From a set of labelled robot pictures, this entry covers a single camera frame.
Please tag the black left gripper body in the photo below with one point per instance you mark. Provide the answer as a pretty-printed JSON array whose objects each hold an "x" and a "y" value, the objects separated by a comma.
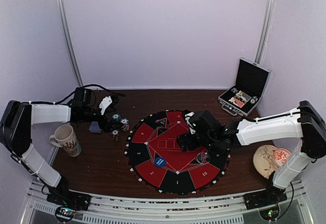
[{"x": 87, "y": 115}]

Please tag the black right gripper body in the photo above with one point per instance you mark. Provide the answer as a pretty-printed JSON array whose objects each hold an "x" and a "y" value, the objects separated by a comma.
[{"x": 205, "y": 141}]

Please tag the clear round dealer button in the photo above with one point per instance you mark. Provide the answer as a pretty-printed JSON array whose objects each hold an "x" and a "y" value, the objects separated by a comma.
[{"x": 203, "y": 158}]

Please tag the blue cream poker chip stack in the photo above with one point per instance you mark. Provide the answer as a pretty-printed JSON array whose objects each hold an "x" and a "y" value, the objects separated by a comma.
[{"x": 124, "y": 124}]

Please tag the black triangular all-in marker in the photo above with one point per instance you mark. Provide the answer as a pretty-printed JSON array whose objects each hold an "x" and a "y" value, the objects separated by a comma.
[{"x": 162, "y": 122}]

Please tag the blue small blind button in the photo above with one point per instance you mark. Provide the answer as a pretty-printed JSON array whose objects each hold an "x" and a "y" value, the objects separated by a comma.
[{"x": 159, "y": 162}]

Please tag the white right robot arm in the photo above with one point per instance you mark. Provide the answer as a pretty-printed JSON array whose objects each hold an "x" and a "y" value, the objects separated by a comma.
[{"x": 302, "y": 122}]

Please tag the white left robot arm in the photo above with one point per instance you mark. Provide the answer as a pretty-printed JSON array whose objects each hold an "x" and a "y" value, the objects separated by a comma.
[{"x": 19, "y": 117}]

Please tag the green poker chip stack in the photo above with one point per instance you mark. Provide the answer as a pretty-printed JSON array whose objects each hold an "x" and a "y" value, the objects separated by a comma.
[{"x": 116, "y": 117}]

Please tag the red black poker chip stack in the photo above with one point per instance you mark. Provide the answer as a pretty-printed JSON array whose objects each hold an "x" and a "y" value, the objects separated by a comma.
[{"x": 115, "y": 135}]

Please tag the white floral ceramic mug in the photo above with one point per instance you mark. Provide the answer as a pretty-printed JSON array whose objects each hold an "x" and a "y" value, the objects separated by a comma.
[{"x": 64, "y": 137}]

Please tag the aluminium poker case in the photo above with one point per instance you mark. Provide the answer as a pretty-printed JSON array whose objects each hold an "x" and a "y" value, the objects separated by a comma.
[{"x": 246, "y": 93}]

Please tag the round red black poker mat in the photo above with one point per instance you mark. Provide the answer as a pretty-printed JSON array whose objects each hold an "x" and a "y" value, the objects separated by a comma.
[{"x": 182, "y": 174}]

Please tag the cream floral plate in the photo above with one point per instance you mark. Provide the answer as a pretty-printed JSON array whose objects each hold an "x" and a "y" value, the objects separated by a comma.
[{"x": 263, "y": 160}]

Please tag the orange patterned small plate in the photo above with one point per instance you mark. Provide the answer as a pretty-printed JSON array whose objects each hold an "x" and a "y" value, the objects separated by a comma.
[{"x": 281, "y": 156}]

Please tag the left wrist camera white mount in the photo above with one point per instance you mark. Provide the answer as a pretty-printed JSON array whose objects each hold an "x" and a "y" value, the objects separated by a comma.
[{"x": 105, "y": 103}]

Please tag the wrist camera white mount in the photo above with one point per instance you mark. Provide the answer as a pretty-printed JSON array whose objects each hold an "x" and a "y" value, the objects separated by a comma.
[
  {"x": 105, "y": 103},
  {"x": 187, "y": 114}
]

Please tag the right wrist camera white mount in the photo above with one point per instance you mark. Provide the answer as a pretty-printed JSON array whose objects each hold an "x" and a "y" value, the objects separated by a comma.
[{"x": 187, "y": 114}]

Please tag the left aluminium frame post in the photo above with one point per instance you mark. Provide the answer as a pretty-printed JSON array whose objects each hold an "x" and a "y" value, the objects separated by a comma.
[{"x": 68, "y": 42}]

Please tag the aluminium frame post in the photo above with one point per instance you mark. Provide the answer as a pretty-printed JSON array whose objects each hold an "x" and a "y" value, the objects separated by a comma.
[
  {"x": 268, "y": 17},
  {"x": 68, "y": 42}
]

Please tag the right aluminium frame post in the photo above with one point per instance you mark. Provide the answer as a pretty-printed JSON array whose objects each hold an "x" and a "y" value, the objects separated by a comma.
[{"x": 268, "y": 17}]

